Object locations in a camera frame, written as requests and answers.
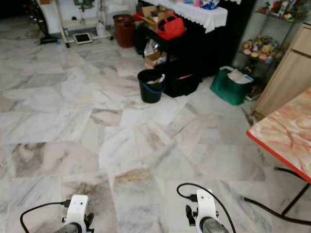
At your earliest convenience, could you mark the marble folding table red edge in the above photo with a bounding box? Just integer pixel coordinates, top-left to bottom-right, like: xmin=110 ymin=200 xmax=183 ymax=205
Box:
xmin=242 ymin=87 xmax=311 ymax=227

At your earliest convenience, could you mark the black plastic bucket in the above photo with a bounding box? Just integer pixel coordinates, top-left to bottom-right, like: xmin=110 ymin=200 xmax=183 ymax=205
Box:
xmin=137 ymin=69 xmax=166 ymax=104

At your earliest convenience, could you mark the black fabric bag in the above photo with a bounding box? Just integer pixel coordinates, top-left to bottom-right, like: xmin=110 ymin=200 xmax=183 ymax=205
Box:
xmin=163 ymin=63 xmax=201 ymax=98

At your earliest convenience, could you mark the green shopping bag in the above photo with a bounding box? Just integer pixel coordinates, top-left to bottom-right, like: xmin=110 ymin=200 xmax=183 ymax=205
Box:
xmin=210 ymin=66 xmax=255 ymax=106

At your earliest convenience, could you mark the small cardboard box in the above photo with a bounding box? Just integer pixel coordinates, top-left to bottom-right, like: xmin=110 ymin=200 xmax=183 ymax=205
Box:
xmin=144 ymin=50 xmax=168 ymax=70

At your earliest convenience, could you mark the black cabinet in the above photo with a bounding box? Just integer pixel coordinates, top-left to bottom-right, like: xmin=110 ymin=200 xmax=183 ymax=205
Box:
xmin=134 ymin=0 xmax=257 ymax=78

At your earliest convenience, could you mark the metal shelf with toys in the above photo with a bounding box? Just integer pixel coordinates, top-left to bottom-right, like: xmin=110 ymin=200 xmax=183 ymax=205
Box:
xmin=233 ymin=0 xmax=302 ymax=101

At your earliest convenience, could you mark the white metal stand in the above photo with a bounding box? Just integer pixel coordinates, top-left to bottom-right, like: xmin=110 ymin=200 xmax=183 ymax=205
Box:
xmin=53 ymin=0 xmax=113 ymax=48

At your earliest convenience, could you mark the red handbag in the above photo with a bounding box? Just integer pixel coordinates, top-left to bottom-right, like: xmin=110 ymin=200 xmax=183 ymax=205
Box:
xmin=157 ymin=13 xmax=186 ymax=41

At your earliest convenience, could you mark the white plastic bottle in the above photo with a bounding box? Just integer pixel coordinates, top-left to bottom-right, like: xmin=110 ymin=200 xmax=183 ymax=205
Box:
xmin=96 ymin=20 xmax=105 ymax=38

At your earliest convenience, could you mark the brown waste bin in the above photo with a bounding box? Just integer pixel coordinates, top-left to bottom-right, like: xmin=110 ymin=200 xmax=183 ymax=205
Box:
xmin=113 ymin=14 xmax=136 ymax=49

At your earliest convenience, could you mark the white lace tablecloth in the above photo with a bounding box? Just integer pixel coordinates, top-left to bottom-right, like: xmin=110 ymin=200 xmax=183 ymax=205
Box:
xmin=137 ymin=0 xmax=229 ymax=33

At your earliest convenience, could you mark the large open cardboard box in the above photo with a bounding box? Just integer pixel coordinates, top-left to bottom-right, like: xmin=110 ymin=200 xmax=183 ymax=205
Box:
xmin=142 ymin=5 xmax=175 ymax=27

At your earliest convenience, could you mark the blue and white vase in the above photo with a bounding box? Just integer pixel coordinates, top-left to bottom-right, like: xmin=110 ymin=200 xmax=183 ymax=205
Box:
xmin=200 ymin=0 xmax=221 ymax=10

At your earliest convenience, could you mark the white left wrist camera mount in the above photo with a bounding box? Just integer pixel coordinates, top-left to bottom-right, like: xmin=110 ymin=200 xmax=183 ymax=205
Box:
xmin=66 ymin=195 xmax=89 ymax=233

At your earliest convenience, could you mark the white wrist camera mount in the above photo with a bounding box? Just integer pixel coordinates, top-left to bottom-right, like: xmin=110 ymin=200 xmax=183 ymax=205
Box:
xmin=195 ymin=189 xmax=219 ymax=228
xmin=66 ymin=195 xmax=89 ymax=233

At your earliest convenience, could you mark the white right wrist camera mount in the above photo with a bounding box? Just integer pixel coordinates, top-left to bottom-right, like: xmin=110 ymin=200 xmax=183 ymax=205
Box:
xmin=195 ymin=189 xmax=219 ymax=228

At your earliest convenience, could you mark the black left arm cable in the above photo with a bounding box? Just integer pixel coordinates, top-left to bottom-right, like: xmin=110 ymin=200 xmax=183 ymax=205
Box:
xmin=20 ymin=200 xmax=73 ymax=233

